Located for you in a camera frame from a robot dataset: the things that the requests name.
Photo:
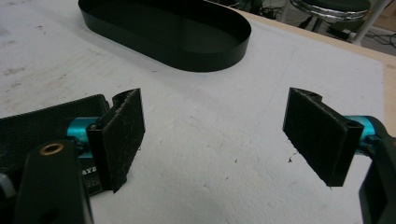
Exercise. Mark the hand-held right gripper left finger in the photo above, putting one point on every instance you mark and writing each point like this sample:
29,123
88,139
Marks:
120,137

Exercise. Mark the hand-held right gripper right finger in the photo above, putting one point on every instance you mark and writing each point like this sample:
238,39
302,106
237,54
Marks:
320,137

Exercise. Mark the chrome stool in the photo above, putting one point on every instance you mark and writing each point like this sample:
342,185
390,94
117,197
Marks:
331,9

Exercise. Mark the black oval tray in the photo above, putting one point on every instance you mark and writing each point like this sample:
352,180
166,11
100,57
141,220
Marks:
174,34

